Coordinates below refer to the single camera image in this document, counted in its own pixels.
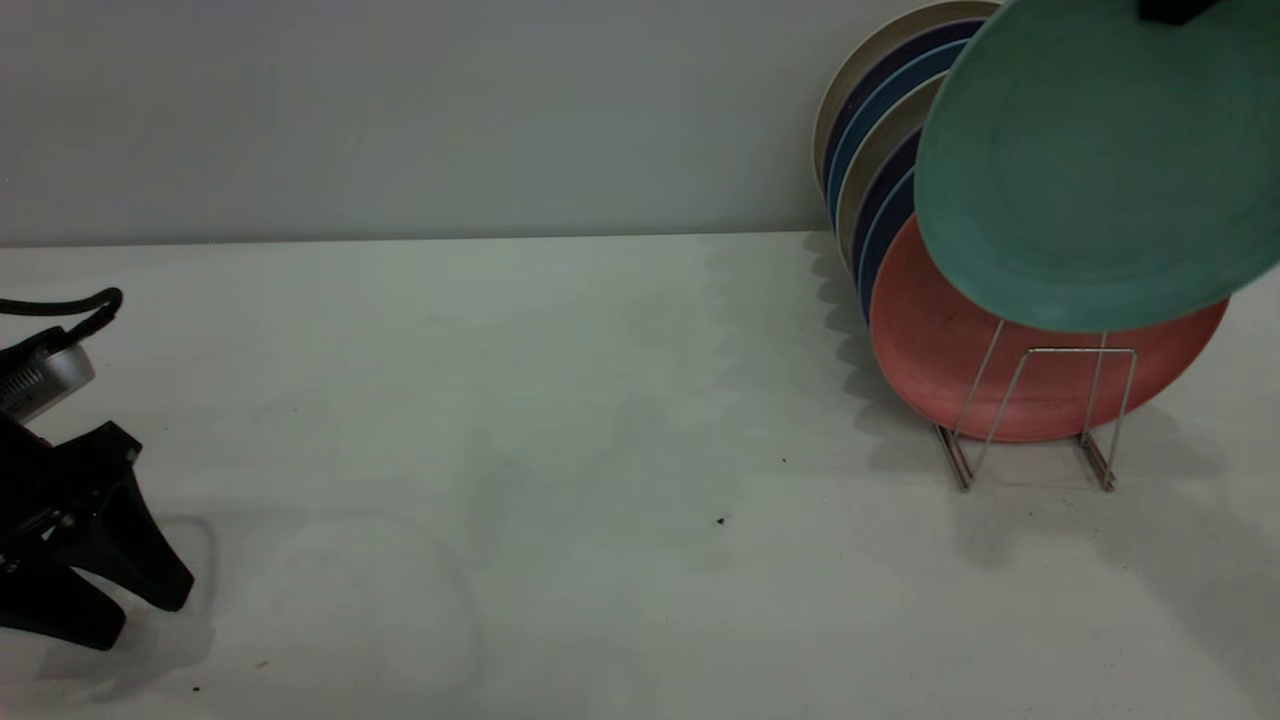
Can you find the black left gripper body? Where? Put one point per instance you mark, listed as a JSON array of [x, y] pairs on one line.
[[25, 500]]

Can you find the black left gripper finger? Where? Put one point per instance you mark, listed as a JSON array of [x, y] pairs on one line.
[[125, 540], [60, 610]]

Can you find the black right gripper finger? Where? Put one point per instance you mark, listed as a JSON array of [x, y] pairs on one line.
[[1178, 10]]

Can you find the green round plate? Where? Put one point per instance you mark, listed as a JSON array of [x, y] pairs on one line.
[[1090, 170]]

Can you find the dark navy round plate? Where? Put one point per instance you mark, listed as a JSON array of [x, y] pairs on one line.
[[893, 73]]

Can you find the teal blue round plate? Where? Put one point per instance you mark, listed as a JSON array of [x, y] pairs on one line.
[[893, 99]]

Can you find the beige round plate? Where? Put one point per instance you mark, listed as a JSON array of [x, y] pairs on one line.
[[880, 40], [893, 136]]

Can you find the dark purple round plate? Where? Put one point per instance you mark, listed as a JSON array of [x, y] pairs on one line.
[[893, 173]]

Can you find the pink round plate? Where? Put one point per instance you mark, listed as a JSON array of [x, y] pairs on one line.
[[930, 340]]

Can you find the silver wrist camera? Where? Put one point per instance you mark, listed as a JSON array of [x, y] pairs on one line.
[[45, 375]]

